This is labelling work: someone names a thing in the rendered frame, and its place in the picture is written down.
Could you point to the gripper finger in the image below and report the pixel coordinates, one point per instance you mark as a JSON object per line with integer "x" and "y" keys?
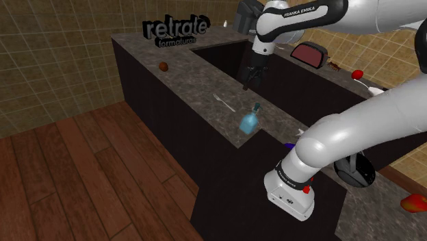
{"x": 247, "y": 80}
{"x": 259, "y": 78}

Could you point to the grey coffee machine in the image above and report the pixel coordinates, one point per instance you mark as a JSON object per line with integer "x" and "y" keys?
{"x": 244, "y": 18}

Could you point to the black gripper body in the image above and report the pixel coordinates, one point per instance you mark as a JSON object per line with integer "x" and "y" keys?
{"x": 259, "y": 61}

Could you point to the black letter sign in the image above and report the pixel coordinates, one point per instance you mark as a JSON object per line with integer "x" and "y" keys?
{"x": 175, "y": 29}

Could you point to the silver fork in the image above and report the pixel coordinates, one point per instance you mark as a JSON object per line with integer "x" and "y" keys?
{"x": 224, "y": 102}

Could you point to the blue soap dispenser bottle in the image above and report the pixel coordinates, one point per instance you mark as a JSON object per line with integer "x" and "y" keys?
{"x": 249, "y": 122}

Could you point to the brown lobster figure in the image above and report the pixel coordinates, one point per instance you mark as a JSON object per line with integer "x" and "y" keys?
{"x": 334, "y": 66}

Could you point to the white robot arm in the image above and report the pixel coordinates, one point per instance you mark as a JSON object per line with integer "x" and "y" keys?
{"x": 353, "y": 132}

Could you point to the white plate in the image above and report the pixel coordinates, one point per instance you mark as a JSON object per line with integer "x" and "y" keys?
{"x": 291, "y": 37}

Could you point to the red orange pepper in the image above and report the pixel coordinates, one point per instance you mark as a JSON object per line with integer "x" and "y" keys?
{"x": 414, "y": 203}

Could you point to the dark kitchen counter cabinet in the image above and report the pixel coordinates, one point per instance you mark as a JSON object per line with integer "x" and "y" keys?
{"x": 160, "y": 110}

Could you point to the brown ball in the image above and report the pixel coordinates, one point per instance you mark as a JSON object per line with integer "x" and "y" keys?
{"x": 163, "y": 66}

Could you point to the small purple thing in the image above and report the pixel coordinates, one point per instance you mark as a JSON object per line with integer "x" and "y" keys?
{"x": 289, "y": 145}

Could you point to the small white bottle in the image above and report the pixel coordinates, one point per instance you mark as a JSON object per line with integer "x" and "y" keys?
{"x": 225, "y": 23}

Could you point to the black and red toaster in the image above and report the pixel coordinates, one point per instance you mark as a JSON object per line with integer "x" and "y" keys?
{"x": 308, "y": 55}

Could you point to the black round pan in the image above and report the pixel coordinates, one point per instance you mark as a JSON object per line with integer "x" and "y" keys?
{"x": 357, "y": 172}

